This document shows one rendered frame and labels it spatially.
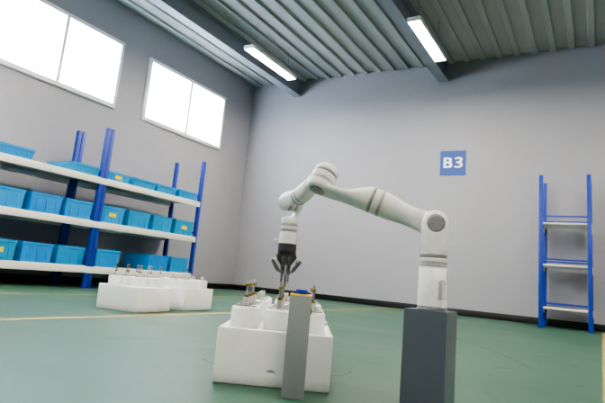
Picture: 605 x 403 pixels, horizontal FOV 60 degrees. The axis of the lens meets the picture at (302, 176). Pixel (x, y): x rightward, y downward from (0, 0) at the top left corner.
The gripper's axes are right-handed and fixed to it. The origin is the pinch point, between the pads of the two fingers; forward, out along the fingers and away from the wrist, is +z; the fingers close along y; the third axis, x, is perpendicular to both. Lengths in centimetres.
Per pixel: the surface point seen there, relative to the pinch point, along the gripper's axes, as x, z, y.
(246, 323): -24.6, 15.8, -17.4
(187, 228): 577, -54, -24
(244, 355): -27.8, 25.9, -17.3
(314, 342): -33.6, 19.6, 5.0
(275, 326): -27.3, 15.8, -7.8
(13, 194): 387, -58, -209
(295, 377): -45, 29, -3
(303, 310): -45.1, 8.8, -2.7
